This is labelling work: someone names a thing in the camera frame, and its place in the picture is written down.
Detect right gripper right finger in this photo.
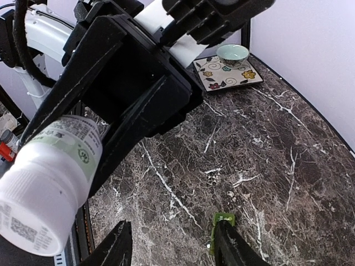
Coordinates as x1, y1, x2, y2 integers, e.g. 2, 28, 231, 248
214, 221, 270, 266

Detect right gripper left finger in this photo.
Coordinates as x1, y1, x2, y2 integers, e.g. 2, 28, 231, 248
79, 220, 133, 266

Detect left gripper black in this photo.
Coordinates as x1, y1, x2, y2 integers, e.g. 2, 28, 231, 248
20, 1, 202, 197

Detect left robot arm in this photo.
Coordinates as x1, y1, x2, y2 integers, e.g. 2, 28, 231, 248
1, 1, 203, 196

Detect floral square plate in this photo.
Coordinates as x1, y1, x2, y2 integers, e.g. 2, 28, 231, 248
193, 56, 263, 92

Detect pale green bowl left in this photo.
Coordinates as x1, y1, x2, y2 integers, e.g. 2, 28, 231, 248
216, 44, 250, 69

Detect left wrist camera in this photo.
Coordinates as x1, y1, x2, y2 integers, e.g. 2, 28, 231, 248
133, 0, 275, 66

